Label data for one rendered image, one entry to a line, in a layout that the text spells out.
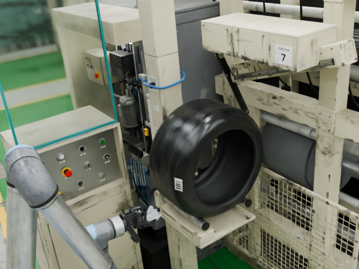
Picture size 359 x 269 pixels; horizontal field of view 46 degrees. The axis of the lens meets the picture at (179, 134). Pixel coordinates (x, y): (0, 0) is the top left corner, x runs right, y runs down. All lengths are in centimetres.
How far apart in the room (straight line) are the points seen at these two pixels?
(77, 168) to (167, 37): 88
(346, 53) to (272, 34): 30
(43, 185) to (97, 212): 105
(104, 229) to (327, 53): 116
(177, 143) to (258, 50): 53
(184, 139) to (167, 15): 60
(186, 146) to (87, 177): 79
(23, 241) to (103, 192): 84
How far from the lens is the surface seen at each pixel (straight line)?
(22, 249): 175
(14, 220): 168
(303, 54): 176
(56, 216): 155
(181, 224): 217
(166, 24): 204
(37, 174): 148
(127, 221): 190
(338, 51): 178
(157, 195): 226
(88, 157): 238
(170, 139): 188
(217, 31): 205
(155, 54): 204
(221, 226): 222
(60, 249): 251
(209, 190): 230
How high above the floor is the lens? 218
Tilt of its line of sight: 25 degrees down
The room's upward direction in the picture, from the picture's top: 6 degrees counter-clockwise
